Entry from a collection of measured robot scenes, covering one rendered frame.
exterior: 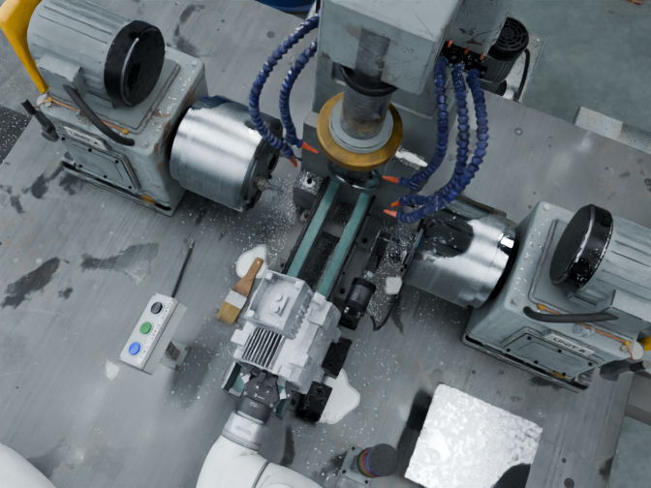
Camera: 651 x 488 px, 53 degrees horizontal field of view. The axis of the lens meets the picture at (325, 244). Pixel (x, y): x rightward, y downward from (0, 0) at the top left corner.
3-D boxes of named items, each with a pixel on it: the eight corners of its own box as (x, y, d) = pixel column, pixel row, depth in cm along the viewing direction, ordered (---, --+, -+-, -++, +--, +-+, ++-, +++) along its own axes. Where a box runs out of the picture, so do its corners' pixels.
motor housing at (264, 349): (285, 303, 167) (256, 271, 151) (351, 323, 159) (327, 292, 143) (251, 375, 160) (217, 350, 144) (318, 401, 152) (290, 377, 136)
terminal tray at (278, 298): (277, 282, 152) (265, 268, 146) (316, 294, 148) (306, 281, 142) (255, 328, 148) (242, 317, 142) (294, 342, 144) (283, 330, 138)
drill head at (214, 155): (176, 106, 181) (161, 50, 158) (296, 156, 178) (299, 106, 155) (132, 180, 173) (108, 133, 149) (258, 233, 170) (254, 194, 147)
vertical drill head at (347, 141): (332, 112, 152) (354, -46, 107) (404, 141, 151) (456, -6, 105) (300, 175, 146) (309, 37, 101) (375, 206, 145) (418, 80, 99)
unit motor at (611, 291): (518, 254, 169) (591, 184, 130) (639, 304, 167) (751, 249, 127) (487, 343, 161) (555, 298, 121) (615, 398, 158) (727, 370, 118)
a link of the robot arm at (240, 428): (218, 434, 139) (230, 408, 140) (224, 431, 148) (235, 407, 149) (257, 451, 138) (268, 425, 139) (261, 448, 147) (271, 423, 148)
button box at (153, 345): (167, 300, 153) (153, 290, 149) (188, 307, 150) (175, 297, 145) (130, 367, 148) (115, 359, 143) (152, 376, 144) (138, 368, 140)
